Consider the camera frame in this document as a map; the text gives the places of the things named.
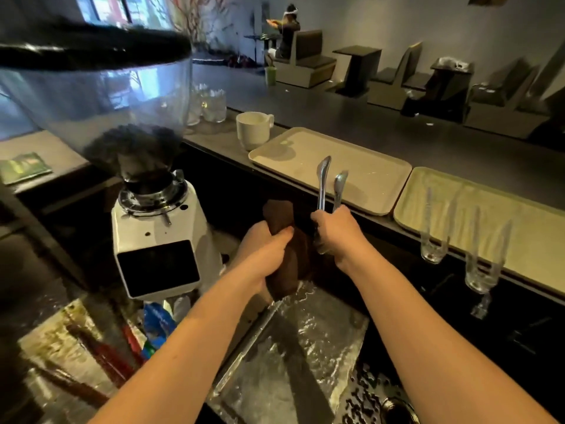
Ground person's right hand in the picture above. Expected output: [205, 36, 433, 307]
[310, 205, 376, 275]

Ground person's left hand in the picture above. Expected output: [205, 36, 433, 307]
[230, 221, 295, 295]

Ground brown cleaning cloth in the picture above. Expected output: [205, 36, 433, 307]
[262, 199, 314, 302]

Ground metal tongs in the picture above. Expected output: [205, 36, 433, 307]
[314, 155, 349, 255]

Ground person's left forearm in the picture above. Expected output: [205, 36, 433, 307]
[88, 271, 267, 424]

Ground person's right forearm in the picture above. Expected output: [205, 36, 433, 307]
[342, 247, 558, 424]

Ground beige serving tray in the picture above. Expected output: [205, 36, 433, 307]
[248, 127, 413, 216]

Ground white ceramic mug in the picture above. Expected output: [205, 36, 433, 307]
[236, 111, 275, 151]

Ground clear stemmed glass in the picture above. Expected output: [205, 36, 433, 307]
[464, 207, 514, 320]
[419, 187, 460, 265]

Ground steel ice bin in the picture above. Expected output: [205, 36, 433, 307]
[206, 280, 370, 424]

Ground white coffee grinder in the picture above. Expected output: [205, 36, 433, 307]
[111, 170, 223, 302]

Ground clear glass jar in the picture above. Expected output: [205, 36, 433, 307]
[186, 84, 205, 127]
[202, 88, 227, 124]

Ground blue plastic package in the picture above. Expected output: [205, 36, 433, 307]
[142, 302, 178, 351]

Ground pale green serving tray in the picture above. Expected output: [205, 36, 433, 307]
[393, 167, 565, 297]

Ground dark cafe table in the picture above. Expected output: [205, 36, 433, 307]
[401, 57, 475, 123]
[332, 45, 383, 98]

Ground beige booth seat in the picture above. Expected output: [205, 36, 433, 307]
[367, 41, 431, 112]
[273, 30, 337, 89]
[463, 39, 565, 139]

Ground clear bean hopper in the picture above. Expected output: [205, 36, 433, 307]
[0, 21, 193, 195]

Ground green booklet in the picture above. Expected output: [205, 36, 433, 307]
[0, 152, 53, 186]

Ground red handled tool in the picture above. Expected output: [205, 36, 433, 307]
[66, 323, 146, 389]

